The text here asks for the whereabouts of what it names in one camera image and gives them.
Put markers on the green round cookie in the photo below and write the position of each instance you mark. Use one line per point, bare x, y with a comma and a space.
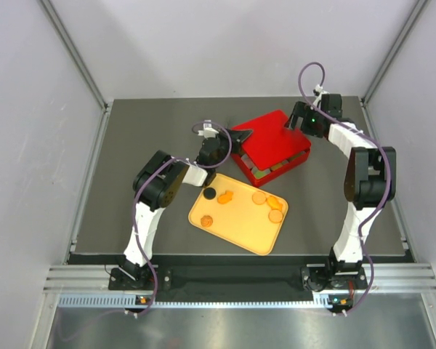
258, 174

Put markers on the tan round biscuit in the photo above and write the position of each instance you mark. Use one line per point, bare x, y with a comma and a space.
275, 216
259, 198

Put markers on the orange swirl cookie left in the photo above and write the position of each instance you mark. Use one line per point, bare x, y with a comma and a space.
206, 221

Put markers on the tan round biscuit right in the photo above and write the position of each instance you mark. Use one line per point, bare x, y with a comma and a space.
275, 216

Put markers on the orange fish cookie left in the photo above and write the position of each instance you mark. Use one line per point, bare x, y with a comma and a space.
225, 197

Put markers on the orange fish cookie right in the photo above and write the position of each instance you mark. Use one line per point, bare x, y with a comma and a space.
274, 203

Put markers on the yellow tray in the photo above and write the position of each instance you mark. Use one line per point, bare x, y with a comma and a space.
240, 221

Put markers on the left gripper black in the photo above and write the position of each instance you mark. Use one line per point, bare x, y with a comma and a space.
237, 137

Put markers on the red box lid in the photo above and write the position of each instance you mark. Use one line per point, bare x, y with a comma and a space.
270, 141

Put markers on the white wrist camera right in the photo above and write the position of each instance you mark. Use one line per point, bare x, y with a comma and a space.
318, 92

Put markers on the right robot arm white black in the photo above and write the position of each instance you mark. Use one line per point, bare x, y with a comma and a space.
369, 184

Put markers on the black round cookie left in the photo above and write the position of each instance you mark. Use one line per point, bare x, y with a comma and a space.
209, 193

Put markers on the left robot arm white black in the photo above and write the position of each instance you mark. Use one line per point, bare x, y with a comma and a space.
158, 182

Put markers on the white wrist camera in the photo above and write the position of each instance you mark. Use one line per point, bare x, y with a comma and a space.
209, 129
318, 92

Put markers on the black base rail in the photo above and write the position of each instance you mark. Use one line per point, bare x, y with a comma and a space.
222, 283

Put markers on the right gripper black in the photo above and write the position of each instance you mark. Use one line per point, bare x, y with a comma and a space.
303, 110

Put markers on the tan round biscuit top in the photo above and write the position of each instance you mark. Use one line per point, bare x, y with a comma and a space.
259, 198

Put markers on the orange fish cookie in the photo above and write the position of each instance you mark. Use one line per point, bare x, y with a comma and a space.
274, 203
225, 197

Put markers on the red cookie box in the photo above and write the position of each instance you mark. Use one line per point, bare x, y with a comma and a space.
245, 164

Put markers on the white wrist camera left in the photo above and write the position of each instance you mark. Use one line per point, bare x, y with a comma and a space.
209, 129

